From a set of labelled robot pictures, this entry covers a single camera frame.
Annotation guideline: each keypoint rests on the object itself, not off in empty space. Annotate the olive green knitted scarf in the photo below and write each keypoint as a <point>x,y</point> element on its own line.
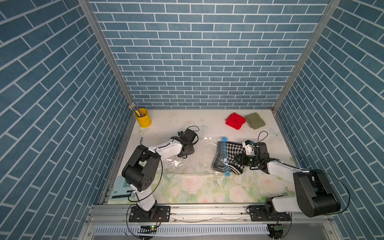
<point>255,121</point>

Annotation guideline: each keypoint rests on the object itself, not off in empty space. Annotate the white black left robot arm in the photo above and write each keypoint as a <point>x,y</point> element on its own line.
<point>141,168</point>

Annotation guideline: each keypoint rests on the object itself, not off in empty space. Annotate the clear plastic vacuum bag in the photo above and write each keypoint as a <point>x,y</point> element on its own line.
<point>199,163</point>

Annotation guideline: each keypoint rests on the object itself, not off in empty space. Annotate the houndstooth black white scarf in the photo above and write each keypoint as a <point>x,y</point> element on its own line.
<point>229,157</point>

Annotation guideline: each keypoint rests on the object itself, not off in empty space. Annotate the aluminium front rail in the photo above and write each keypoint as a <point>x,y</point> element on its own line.
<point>205,222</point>

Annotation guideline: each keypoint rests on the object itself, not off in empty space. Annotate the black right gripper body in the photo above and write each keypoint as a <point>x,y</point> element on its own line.
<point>251,160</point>

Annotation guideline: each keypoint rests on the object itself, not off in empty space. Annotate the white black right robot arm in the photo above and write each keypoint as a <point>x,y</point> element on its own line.
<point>314,194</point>

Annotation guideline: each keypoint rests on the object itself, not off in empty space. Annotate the yellow pencil cup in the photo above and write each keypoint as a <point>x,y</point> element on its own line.
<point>143,118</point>

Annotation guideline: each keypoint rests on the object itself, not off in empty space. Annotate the red knitted scarf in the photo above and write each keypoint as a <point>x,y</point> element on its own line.
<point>235,121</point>

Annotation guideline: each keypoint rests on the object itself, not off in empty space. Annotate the pencils in cup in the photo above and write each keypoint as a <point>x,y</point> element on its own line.
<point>135,109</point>

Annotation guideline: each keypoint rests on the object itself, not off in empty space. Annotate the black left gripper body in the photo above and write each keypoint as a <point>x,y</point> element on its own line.
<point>190,150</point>

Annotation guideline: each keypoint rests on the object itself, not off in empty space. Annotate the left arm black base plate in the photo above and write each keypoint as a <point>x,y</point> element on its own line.
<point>156,213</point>

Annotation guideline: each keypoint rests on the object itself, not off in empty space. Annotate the aluminium corner post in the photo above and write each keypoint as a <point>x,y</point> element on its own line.
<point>93,22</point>
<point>318,30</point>

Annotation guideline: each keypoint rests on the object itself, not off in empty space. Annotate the aluminium corner post left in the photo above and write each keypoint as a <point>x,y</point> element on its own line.
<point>93,22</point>

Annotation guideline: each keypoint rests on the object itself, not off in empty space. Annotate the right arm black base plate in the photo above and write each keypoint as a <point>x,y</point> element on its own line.
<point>259,213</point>

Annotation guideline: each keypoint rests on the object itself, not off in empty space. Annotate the light green calculator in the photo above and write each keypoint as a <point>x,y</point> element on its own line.
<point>121,190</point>

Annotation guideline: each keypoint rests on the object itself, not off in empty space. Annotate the aluminium corner post right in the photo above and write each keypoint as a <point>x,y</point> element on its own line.
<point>318,30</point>

